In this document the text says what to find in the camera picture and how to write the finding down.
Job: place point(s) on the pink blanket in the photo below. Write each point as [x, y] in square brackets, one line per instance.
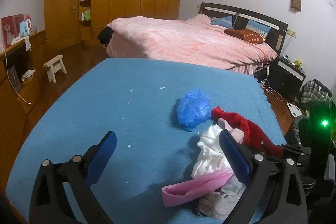
[183, 40]

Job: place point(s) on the yellow plush toy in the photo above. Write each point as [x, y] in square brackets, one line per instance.
[298, 62]

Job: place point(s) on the brown dotted pillow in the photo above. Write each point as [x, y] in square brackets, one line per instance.
[246, 35]

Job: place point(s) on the blue table cloth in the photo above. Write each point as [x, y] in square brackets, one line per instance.
[105, 98]

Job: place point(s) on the small wooden stool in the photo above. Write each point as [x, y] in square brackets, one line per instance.
[53, 61]

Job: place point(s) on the white tissue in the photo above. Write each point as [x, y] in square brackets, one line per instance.
[210, 153]

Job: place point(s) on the red picture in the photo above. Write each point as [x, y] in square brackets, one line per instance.
[9, 30]

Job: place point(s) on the wooden desk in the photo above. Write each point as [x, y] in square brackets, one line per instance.
[15, 114]

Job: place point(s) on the wall socket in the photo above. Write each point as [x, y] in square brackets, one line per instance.
[292, 32]

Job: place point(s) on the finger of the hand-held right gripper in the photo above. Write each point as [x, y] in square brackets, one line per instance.
[298, 151]

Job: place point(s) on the pink headband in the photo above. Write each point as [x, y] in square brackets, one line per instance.
[189, 188]

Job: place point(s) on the dark wooden bed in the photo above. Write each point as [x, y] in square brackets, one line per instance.
[278, 30]

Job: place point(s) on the trash bin with black bag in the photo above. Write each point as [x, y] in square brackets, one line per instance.
[299, 131]

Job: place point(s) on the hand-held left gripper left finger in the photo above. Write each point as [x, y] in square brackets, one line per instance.
[102, 158]

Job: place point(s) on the white bathroom scale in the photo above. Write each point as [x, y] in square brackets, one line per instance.
[295, 108]

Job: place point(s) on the grey sock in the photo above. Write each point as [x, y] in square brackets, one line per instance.
[218, 204]

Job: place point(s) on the light pink cloth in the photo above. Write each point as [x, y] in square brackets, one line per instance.
[233, 133]

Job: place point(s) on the white cloth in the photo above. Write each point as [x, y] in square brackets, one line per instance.
[23, 41]

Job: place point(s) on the red cloth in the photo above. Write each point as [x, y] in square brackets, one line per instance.
[252, 132]

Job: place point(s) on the wooden door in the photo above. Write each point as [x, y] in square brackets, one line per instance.
[61, 14]

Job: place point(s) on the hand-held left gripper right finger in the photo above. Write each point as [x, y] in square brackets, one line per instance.
[236, 158]

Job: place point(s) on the small white rag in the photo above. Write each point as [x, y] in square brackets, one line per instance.
[28, 75]

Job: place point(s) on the green bottle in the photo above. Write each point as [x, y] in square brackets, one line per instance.
[87, 14]

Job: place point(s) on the dark nightstand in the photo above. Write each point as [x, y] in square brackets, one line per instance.
[286, 79]

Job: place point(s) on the brown wall lamp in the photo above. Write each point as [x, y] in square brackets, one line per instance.
[295, 2]

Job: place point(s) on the blue patterned pillow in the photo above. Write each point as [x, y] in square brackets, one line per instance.
[258, 27]
[221, 22]

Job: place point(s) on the light blue kettle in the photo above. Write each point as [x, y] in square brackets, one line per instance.
[25, 27]

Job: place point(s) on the blue plastic bag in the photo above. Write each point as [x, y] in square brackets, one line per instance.
[193, 108]

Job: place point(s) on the black cloth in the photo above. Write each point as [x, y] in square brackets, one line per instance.
[105, 35]

